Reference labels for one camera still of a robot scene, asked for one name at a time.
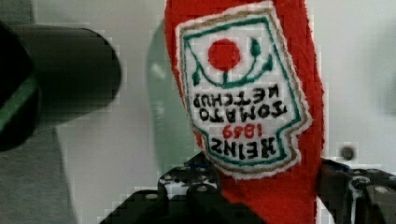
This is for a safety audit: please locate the green oval strainer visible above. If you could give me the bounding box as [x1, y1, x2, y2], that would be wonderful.
[147, 21, 200, 175]

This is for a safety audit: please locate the red plush ketchup bottle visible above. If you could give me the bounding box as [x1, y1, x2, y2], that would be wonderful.
[164, 0, 324, 224]

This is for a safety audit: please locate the black pot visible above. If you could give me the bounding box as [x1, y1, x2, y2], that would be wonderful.
[1, 22, 121, 151]

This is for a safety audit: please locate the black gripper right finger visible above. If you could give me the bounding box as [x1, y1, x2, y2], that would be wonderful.
[317, 160, 396, 224]

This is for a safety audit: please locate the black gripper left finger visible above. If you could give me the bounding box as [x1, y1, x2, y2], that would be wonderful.
[98, 151, 269, 224]

